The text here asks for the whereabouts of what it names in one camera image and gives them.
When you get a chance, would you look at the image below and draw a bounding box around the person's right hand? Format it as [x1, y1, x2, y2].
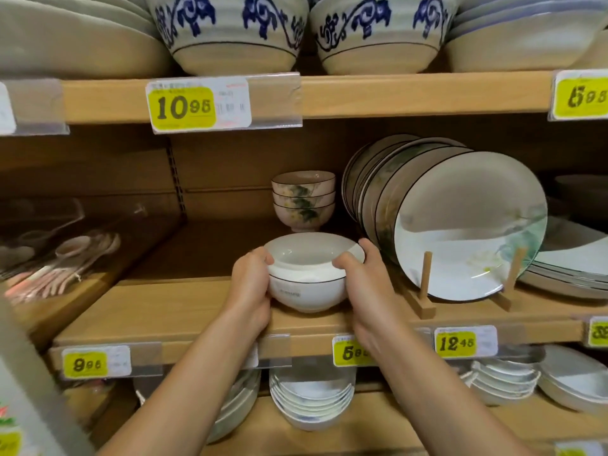
[332, 238, 410, 359]

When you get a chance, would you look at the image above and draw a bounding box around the person's left hand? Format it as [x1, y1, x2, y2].
[223, 247, 276, 338]

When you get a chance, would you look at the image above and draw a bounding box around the white bowl with black rim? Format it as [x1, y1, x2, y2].
[263, 232, 366, 284]
[267, 274, 348, 314]

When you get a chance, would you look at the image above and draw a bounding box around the person's right forearm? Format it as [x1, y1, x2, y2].
[362, 338, 535, 456]

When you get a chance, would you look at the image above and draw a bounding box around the person's left forearm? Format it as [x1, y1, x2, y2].
[97, 323, 267, 456]

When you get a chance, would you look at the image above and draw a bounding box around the wooden plate rack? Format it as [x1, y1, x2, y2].
[398, 249, 529, 320]

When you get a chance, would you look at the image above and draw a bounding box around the yellow and white price tag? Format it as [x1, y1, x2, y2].
[332, 334, 377, 368]
[61, 345, 133, 380]
[555, 440, 605, 456]
[548, 69, 608, 122]
[145, 76, 252, 134]
[434, 325, 499, 359]
[587, 316, 608, 348]

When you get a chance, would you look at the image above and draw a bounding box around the row of upright white plates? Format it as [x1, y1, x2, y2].
[341, 134, 549, 302]

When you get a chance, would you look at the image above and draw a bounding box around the stack of small white bowls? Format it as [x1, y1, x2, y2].
[268, 366, 357, 433]

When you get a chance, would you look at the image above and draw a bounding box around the clear plastic tag holder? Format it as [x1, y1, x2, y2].
[145, 72, 304, 135]
[0, 79, 70, 136]

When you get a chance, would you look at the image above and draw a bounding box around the stack of scalloped white dishes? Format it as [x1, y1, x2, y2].
[460, 358, 542, 407]

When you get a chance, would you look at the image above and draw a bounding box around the pile of ceramic spoons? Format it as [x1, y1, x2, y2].
[0, 231, 122, 305]

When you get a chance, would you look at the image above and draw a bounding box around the blue patterned ceramic bowl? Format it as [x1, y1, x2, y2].
[144, 0, 310, 77]
[309, 0, 464, 76]

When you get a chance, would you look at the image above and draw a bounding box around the clear plastic spoon box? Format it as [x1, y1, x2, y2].
[0, 197, 143, 307]

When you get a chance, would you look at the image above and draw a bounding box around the stack of white painted plates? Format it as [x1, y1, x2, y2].
[518, 215, 608, 301]

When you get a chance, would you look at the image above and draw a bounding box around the dark bowl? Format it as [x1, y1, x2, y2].
[552, 174, 608, 220]

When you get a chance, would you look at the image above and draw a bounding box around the stack of grey white plates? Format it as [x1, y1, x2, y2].
[536, 345, 608, 417]

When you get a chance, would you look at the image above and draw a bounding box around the white shelf end panel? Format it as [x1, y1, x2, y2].
[0, 296, 96, 456]

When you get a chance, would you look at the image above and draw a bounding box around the stack of large white bowls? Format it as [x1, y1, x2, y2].
[445, 0, 608, 73]

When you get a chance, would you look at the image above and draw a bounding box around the stack of large cream bowls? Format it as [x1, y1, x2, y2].
[0, 0, 173, 79]

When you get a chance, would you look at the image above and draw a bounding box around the slotted metal shelf rail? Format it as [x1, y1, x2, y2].
[165, 136, 187, 215]

